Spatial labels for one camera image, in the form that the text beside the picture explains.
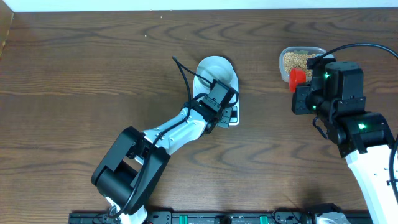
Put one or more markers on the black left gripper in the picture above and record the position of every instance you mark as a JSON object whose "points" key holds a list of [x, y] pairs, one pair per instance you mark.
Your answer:
{"points": [[227, 115]]}

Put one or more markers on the white round bowl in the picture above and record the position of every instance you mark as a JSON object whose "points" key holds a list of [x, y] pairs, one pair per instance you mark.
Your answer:
{"points": [[215, 67]]}

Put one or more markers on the red measuring scoop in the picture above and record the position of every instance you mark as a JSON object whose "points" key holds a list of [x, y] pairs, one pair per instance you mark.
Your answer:
{"points": [[297, 76]]}

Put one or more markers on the clear plastic container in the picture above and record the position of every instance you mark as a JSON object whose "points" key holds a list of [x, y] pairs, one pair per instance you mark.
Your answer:
{"points": [[307, 50]]}

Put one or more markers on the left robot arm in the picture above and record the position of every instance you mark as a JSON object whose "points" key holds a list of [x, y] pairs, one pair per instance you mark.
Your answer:
{"points": [[131, 169]]}

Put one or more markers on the pile of soybeans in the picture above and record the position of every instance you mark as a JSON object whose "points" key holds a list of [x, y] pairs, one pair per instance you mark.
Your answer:
{"points": [[296, 60]]}

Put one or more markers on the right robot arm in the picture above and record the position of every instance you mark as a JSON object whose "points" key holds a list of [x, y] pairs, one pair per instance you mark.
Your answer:
{"points": [[364, 139]]}

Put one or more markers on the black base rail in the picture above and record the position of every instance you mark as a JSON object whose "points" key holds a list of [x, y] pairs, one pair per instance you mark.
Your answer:
{"points": [[166, 217]]}

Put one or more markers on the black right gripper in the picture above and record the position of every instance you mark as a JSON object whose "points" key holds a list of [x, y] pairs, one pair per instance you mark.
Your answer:
{"points": [[298, 106]]}

